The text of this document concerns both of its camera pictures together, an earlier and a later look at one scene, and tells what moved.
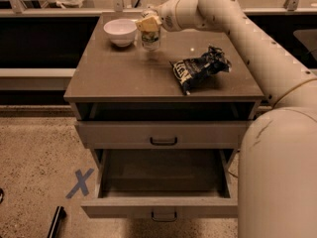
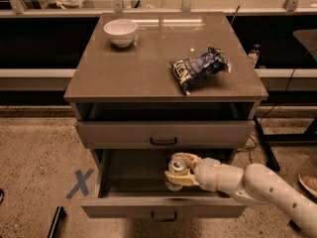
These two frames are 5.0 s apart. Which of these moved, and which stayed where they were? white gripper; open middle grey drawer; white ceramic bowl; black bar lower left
Moved: white gripper
Stayed: black bar lower left; open middle grey drawer; white ceramic bowl
